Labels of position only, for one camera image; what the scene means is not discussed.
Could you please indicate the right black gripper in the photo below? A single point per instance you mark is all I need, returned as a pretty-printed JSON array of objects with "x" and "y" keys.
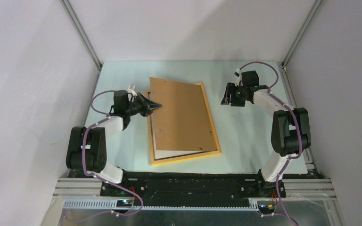
[{"x": 230, "y": 89}]

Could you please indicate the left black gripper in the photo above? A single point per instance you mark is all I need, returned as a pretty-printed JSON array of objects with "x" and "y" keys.
[{"x": 148, "y": 106}]

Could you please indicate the brown cardboard backing board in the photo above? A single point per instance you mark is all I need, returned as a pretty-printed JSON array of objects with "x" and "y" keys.
[{"x": 184, "y": 118}]

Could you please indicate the orange flower photo print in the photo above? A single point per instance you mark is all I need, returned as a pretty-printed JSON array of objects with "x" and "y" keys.
[{"x": 161, "y": 154}]

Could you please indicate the yellow wooden picture frame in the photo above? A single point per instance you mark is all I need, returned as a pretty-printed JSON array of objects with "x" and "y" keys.
[{"x": 215, "y": 137}]

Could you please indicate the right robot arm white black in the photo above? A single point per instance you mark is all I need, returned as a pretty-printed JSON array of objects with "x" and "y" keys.
[{"x": 290, "y": 132}]

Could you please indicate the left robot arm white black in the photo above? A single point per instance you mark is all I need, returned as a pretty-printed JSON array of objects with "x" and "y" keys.
[{"x": 87, "y": 147}]

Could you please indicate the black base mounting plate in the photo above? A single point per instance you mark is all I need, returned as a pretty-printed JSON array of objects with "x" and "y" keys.
[{"x": 185, "y": 190}]

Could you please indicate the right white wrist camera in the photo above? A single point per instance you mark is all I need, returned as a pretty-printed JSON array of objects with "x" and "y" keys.
[{"x": 237, "y": 78}]

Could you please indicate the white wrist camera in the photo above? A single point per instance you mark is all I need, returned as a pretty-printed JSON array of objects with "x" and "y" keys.
[
  {"x": 237, "y": 78},
  {"x": 131, "y": 89}
]

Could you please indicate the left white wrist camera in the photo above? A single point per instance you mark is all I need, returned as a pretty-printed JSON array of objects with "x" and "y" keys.
[{"x": 131, "y": 89}]

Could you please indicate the right aluminium corner post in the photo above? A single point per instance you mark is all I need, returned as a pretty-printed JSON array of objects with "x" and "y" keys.
[{"x": 317, "y": 4}]

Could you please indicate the aluminium corner post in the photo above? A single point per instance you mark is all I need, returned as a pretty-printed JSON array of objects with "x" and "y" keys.
[
  {"x": 75, "y": 21},
  {"x": 317, "y": 4}
]

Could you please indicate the aluminium extrusion rail front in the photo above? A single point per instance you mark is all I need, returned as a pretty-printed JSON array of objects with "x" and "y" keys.
[{"x": 88, "y": 193}]

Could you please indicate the left aluminium corner post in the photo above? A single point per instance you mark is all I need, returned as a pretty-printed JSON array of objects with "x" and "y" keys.
[{"x": 75, "y": 21}]

